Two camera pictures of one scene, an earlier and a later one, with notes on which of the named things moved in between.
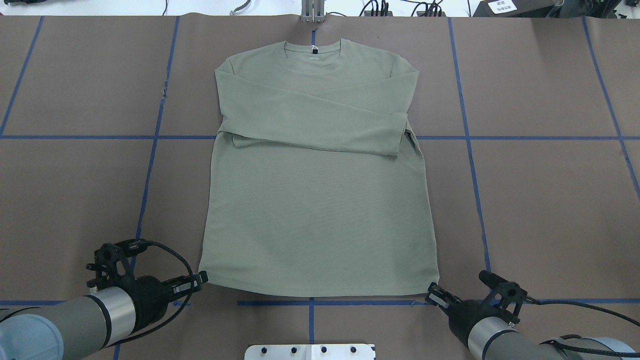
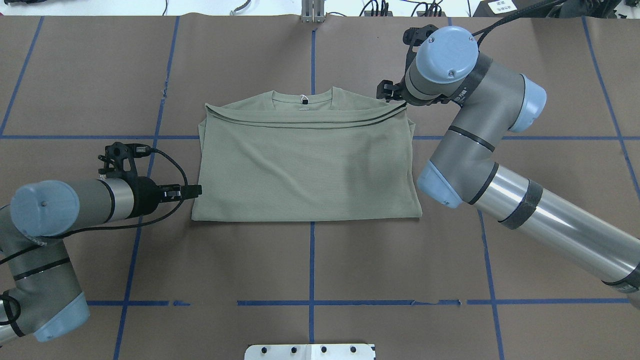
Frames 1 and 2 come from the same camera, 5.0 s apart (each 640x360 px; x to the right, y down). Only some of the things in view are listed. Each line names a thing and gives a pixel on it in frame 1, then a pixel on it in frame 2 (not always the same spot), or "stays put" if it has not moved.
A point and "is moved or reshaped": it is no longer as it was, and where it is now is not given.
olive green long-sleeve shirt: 317,185 is moved or reshaped
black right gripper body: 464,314 to 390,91
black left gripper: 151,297 to 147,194
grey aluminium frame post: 313,11 stays put
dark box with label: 516,8 stays put
